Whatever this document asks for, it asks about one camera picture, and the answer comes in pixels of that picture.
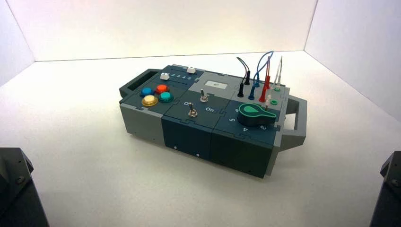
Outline black jumper cable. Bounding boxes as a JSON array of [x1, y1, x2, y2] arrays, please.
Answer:
[[236, 57, 251, 98]]

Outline small white display window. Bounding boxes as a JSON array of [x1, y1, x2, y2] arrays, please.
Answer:
[[205, 80, 228, 90]]

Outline dark teal grey control box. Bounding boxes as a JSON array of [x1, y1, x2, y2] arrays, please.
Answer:
[[119, 64, 308, 179]]

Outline teal green push button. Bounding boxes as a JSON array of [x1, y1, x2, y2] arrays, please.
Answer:
[[158, 91, 174, 104]]

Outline blue jumper cable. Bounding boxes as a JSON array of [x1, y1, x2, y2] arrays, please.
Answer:
[[248, 51, 274, 101]]

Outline clear white jumper cable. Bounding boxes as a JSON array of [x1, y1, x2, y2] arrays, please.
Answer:
[[264, 56, 283, 110]]

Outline yellow push button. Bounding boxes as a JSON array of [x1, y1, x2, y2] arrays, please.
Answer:
[[141, 95, 159, 107]]

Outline red jumper cable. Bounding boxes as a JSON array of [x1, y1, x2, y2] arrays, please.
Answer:
[[259, 55, 271, 103]]

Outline green rotary knob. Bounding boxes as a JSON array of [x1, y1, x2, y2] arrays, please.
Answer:
[[237, 103, 277, 127]]

